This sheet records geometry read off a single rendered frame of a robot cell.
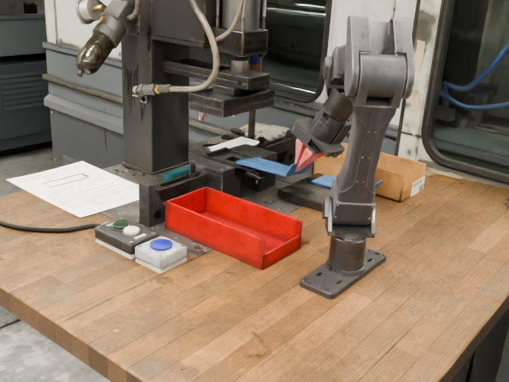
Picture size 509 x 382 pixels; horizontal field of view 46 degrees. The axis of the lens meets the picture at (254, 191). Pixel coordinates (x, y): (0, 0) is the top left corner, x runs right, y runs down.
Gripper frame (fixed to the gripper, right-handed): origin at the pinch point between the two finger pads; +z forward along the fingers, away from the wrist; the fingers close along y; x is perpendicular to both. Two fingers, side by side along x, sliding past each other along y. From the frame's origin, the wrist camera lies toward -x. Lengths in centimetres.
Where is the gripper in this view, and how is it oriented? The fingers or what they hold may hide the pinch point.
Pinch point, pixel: (298, 167)
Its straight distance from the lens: 127.0
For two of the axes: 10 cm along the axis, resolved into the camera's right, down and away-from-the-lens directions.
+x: -6.3, 1.5, -7.6
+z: -4.6, 7.1, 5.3
